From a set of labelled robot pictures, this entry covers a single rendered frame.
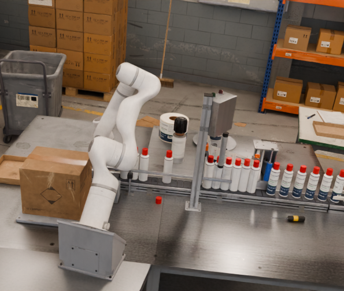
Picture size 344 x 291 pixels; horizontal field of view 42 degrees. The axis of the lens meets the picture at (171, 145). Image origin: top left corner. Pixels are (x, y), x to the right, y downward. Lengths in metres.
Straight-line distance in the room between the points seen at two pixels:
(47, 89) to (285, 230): 2.89
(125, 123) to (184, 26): 4.97
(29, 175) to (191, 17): 5.03
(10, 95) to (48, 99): 0.37
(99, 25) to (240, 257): 4.10
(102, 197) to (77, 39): 4.09
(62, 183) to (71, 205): 0.13
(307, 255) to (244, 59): 4.87
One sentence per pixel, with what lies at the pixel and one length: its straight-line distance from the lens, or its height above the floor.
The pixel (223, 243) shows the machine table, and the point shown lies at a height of 0.83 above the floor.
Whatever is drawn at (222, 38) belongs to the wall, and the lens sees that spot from 6.89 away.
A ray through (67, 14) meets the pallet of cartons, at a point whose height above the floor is 1.10.
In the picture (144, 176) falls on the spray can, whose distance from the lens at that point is 2.58.
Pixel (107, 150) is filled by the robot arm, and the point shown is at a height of 1.30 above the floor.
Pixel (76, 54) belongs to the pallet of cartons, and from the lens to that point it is 5.96.
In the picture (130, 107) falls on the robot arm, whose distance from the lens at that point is 2.10.
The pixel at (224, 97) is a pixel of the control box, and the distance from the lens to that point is 2.28.
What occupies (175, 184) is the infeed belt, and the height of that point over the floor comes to 0.88.
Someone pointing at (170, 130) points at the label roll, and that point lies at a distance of 3.03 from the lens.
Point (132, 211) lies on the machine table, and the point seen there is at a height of 0.83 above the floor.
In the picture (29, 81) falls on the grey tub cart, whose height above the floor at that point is 0.72.
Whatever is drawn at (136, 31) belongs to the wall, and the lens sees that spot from 7.18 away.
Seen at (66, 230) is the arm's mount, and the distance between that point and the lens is 1.96.
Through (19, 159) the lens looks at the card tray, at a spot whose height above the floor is 0.85.
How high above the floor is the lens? 2.25
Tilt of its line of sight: 27 degrees down
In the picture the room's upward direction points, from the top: 6 degrees clockwise
